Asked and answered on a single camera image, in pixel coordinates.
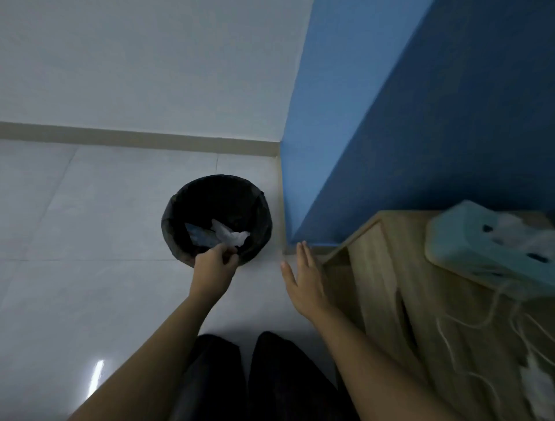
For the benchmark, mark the person's left fingers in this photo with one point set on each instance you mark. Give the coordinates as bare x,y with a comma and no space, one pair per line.
226,253

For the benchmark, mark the clear plastic wrapper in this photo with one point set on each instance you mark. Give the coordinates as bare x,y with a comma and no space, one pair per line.
200,236

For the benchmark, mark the person's left hand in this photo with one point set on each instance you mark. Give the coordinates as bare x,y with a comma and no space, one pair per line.
212,273

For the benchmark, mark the person's black trousers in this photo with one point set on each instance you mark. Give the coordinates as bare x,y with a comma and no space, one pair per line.
282,381

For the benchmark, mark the person's right hand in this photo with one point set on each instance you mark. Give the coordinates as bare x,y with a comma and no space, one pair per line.
308,288

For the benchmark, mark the white crumpled tissue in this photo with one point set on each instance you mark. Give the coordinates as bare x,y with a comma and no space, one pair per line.
230,235

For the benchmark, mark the light wooden cabinet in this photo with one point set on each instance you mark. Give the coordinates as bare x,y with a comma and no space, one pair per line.
438,321

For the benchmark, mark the pale green power strip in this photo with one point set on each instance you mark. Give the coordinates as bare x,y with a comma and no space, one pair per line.
468,247

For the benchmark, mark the black trash bin with bag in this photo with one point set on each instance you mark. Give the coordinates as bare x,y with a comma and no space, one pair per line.
216,204

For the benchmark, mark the person's right forearm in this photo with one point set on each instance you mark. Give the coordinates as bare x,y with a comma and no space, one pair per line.
373,368

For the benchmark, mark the person's left forearm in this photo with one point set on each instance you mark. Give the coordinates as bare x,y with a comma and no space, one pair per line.
151,364

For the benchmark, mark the person's right thumb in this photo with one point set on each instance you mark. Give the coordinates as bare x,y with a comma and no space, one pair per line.
288,272

